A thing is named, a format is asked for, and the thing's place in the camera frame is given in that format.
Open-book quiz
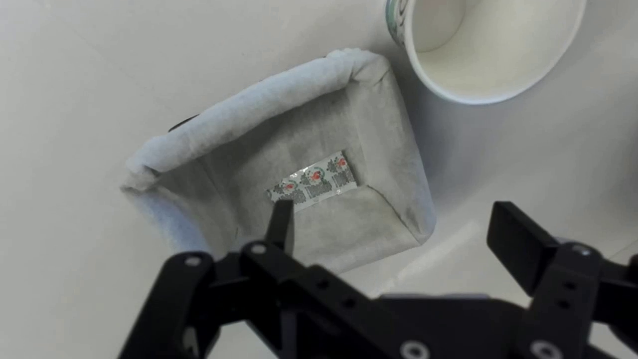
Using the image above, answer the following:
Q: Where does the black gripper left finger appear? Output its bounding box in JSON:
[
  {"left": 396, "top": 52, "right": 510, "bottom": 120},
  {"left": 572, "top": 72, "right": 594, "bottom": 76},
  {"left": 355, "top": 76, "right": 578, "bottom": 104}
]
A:
[{"left": 117, "top": 198, "right": 414, "bottom": 359}]

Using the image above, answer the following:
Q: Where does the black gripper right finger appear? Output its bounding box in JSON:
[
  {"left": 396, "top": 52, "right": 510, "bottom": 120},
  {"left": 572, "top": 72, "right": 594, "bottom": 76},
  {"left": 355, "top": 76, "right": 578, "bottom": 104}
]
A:
[{"left": 486, "top": 202, "right": 638, "bottom": 359}]

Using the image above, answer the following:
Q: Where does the brown basket with white liner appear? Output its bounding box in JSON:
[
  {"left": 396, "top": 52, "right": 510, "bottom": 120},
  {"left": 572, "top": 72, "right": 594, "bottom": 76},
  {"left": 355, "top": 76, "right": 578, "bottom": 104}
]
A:
[{"left": 123, "top": 48, "right": 434, "bottom": 271}]

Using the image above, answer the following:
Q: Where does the small patterned foil packet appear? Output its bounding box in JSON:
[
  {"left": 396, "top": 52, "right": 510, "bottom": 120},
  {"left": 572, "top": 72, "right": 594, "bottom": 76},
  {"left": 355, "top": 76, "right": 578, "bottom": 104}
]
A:
[{"left": 267, "top": 152, "right": 357, "bottom": 204}]

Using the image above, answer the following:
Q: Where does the patterned paper cup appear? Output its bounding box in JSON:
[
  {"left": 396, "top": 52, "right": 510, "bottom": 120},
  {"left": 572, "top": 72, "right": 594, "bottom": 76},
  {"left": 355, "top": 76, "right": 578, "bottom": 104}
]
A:
[{"left": 384, "top": 0, "right": 588, "bottom": 106}]

